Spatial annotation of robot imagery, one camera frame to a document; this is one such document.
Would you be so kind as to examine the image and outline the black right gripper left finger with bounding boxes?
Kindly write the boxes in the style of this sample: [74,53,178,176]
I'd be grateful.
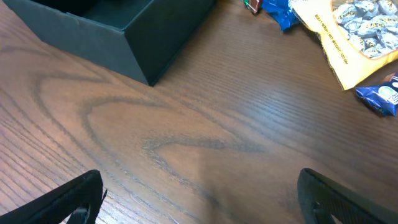
[1,170,107,224]

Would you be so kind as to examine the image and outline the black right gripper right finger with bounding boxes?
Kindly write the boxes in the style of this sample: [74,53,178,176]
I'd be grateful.
[297,168,397,223]

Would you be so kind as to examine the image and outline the yellow Hacks candy bag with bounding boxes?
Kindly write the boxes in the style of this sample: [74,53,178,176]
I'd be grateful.
[290,0,397,90]

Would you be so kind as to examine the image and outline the dark green gift box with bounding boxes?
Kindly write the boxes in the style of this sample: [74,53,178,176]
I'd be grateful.
[4,0,215,86]

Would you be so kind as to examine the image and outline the blue Oreo cookie pack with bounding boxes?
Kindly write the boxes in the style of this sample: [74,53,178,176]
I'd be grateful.
[262,0,299,31]

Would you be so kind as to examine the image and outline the purple Dairy Milk bar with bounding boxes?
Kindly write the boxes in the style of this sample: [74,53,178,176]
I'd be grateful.
[355,72,397,116]

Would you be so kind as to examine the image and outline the red green chocolate bar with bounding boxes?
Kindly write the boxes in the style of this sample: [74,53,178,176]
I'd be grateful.
[243,0,263,15]

